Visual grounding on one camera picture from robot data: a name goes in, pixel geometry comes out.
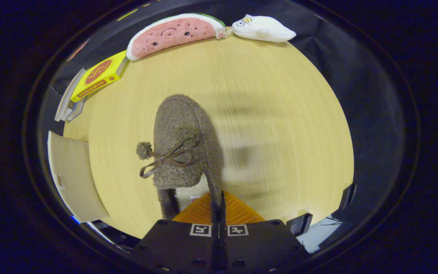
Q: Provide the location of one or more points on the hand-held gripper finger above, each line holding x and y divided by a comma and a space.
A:
223, 217
214, 217

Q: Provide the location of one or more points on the brown fuzzy shoe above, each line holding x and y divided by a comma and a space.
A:
181, 121

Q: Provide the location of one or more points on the beige fabric storage box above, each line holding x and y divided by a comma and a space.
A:
74, 179

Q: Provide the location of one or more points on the black plastic block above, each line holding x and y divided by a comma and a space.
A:
299, 224
348, 196

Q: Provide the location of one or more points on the yellow book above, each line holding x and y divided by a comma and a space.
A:
99, 74

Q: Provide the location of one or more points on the watermelon slice plush toy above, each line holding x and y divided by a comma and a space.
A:
173, 34

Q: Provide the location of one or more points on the beige book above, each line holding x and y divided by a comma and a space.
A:
67, 99

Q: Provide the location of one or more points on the white plush toy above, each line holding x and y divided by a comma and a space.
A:
264, 28

